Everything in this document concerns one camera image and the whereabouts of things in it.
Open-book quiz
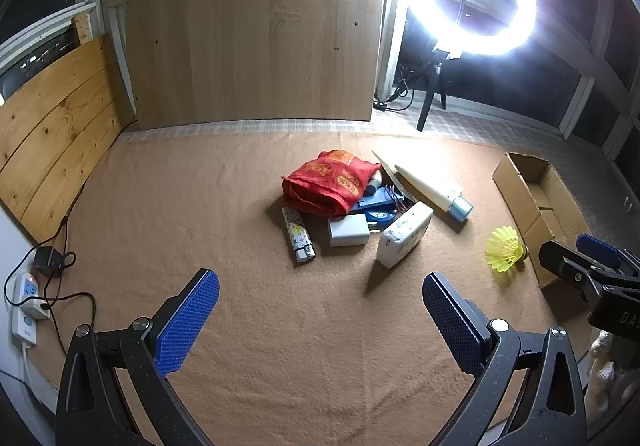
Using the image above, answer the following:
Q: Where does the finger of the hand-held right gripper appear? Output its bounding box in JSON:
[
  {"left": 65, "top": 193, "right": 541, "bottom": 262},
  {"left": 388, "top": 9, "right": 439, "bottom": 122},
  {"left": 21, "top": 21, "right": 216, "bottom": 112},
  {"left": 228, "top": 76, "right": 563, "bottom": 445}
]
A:
[
  {"left": 576, "top": 234, "right": 621, "bottom": 268},
  {"left": 539, "top": 240, "right": 596, "bottom": 290}
]

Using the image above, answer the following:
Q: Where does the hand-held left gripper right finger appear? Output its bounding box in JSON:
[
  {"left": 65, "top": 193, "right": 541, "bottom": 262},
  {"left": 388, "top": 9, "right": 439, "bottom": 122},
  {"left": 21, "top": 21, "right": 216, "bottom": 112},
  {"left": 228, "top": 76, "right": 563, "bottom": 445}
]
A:
[{"left": 422, "top": 272, "right": 588, "bottom": 446}]

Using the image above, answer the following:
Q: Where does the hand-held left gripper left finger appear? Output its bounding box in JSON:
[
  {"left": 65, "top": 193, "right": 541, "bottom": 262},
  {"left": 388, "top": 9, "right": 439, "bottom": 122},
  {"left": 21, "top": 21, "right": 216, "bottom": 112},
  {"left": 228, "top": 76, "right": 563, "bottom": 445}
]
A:
[{"left": 55, "top": 268, "right": 221, "bottom": 446}]

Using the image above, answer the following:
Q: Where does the yellow shuttlecock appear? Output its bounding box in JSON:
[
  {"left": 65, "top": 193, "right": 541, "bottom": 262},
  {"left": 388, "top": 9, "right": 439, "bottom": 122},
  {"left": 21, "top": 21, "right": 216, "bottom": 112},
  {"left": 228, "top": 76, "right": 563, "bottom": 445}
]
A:
[{"left": 485, "top": 226, "right": 530, "bottom": 273}]

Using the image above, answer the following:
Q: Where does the cardboard box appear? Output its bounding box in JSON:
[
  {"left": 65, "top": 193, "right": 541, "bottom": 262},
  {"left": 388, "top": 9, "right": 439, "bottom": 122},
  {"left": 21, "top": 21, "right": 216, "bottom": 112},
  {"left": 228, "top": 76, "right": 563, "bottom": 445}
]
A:
[{"left": 492, "top": 152, "right": 593, "bottom": 289}]

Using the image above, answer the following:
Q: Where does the white patterned tissue pack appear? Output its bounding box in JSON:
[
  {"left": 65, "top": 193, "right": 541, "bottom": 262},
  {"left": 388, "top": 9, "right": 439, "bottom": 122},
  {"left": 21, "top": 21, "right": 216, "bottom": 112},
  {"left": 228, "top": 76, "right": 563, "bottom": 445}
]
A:
[{"left": 377, "top": 202, "right": 435, "bottom": 269}]

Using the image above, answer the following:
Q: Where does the white lotion tube blue cap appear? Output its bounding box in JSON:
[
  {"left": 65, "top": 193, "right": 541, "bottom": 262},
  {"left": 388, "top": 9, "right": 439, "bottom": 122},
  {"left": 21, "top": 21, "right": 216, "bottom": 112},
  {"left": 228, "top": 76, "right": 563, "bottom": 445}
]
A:
[{"left": 394, "top": 163, "right": 474, "bottom": 222}]

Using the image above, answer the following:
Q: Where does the white charger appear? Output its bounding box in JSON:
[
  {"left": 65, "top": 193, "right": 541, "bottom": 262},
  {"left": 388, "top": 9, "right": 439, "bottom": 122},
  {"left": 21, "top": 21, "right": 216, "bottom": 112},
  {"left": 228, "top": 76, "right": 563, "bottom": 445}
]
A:
[{"left": 327, "top": 216, "right": 382, "bottom": 248}]

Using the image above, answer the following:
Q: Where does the small cylindrical tube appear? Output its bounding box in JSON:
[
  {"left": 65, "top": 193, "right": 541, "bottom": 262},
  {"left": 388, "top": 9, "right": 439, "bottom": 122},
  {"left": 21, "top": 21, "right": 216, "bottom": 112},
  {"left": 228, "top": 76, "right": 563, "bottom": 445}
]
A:
[{"left": 281, "top": 207, "right": 317, "bottom": 262}]

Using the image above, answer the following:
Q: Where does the blue phone stand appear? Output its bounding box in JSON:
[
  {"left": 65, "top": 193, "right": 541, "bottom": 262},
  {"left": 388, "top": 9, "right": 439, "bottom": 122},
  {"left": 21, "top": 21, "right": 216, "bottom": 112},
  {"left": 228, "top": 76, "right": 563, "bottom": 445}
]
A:
[{"left": 350, "top": 186, "right": 401, "bottom": 217}]

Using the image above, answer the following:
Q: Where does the red snack bag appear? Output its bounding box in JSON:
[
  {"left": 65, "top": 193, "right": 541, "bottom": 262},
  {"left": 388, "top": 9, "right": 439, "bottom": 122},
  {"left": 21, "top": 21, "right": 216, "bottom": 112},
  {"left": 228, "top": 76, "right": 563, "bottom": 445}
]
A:
[{"left": 281, "top": 150, "right": 383, "bottom": 219}]

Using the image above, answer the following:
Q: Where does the black power adapter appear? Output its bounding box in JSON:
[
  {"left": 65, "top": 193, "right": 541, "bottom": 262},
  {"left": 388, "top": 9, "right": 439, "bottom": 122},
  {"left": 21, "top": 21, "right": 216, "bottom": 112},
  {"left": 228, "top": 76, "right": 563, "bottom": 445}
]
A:
[{"left": 32, "top": 248, "right": 66, "bottom": 277}]

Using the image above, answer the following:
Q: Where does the white power strip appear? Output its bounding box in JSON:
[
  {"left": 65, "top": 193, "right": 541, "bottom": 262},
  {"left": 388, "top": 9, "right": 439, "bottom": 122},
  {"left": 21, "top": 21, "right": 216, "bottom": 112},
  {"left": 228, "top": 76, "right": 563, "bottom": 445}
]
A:
[{"left": 4, "top": 272, "right": 52, "bottom": 346}]

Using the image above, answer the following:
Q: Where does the black tripod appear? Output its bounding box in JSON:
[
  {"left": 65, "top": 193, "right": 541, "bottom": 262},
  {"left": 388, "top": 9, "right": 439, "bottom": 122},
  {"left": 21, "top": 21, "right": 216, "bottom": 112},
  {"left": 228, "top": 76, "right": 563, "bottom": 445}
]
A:
[{"left": 415, "top": 46, "right": 448, "bottom": 132}]

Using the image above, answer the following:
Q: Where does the pine wood panel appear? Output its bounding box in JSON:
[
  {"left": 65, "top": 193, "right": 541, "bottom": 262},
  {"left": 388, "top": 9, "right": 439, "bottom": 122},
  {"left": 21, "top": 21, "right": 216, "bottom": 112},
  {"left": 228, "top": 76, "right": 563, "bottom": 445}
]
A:
[{"left": 0, "top": 33, "right": 136, "bottom": 243}]

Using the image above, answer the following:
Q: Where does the wooden cabinet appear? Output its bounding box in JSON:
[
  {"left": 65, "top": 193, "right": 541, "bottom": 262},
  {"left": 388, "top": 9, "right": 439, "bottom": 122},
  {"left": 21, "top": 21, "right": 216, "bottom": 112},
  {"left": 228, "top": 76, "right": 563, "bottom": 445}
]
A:
[{"left": 122, "top": 0, "right": 387, "bottom": 131}]

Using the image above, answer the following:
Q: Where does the black power cable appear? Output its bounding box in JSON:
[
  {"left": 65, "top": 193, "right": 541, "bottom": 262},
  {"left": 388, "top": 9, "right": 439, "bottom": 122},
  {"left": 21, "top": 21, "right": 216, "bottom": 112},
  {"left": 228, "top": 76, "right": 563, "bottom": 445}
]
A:
[{"left": 42, "top": 251, "right": 98, "bottom": 352}]

